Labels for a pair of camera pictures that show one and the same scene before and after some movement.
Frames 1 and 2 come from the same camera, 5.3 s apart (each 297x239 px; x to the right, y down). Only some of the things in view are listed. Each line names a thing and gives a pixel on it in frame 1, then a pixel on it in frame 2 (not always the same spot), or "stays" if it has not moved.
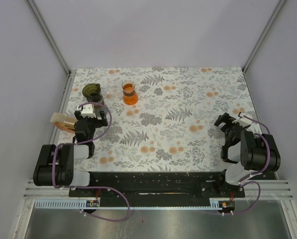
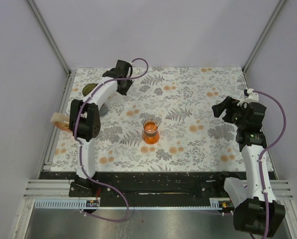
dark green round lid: x=91 y=88 stays
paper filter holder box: x=64 y=122 stays
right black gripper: x=223 y=118 → x=219 y=108
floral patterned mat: x=160 y=119 stays
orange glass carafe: x=130 y=96 → x=150 y=135
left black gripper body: x=93 y=123 → x=124 y=90
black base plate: x=151 y=184 stays
